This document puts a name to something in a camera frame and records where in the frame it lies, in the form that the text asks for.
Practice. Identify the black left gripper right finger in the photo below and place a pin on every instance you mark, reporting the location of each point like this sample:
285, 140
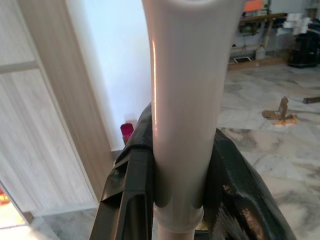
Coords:
237, 200

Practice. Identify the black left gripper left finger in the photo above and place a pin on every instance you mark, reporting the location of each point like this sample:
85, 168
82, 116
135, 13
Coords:
135, 200

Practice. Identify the beige broom with purple bristles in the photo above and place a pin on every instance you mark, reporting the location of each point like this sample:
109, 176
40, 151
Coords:
185, 100

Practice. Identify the black floor appliance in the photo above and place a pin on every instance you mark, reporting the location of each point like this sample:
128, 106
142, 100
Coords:
302, 52

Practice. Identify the red spray can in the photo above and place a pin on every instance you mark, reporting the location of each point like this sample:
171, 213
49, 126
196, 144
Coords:
126, 132

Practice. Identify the light wooden block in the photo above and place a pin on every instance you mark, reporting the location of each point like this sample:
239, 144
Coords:
287, 121

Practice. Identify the wood grain door panel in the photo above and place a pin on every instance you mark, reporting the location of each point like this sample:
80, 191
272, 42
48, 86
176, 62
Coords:
70, 87

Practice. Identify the red plastic object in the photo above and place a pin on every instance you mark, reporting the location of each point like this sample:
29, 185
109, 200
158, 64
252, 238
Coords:
3, 197

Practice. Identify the white framed tablet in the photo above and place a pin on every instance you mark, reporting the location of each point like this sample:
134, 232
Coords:
242, 60

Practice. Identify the white plastic jug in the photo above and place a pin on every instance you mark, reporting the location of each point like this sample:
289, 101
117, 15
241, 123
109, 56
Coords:
260, 53

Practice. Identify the white paper rolls pack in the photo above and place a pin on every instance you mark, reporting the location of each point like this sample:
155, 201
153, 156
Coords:
296, 23

